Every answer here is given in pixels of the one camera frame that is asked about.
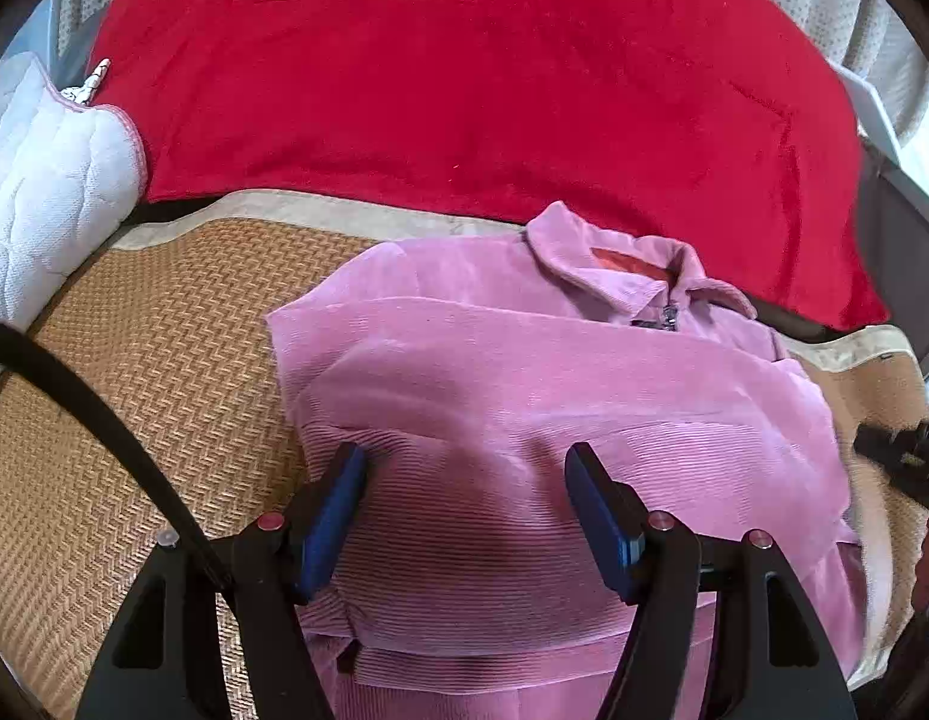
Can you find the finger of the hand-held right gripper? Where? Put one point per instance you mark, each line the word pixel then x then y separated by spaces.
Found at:
pixel 895 454

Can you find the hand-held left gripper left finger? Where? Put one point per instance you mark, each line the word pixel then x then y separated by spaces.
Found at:
pixel 329 517

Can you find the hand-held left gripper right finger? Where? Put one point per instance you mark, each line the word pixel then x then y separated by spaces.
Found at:
pixel 603 525

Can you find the grey bed side panel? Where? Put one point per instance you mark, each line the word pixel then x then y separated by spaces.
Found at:
pixel 891 240

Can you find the woven bamboo mat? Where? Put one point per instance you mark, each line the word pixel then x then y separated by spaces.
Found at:
pixel 172 315

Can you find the white board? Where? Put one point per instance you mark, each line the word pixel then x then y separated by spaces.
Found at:
pixel 876 112

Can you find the white quilted mattress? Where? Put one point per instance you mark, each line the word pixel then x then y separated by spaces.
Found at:
pixel 44 187

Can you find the red blanket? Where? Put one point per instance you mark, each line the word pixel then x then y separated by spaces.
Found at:
pixel 434 90

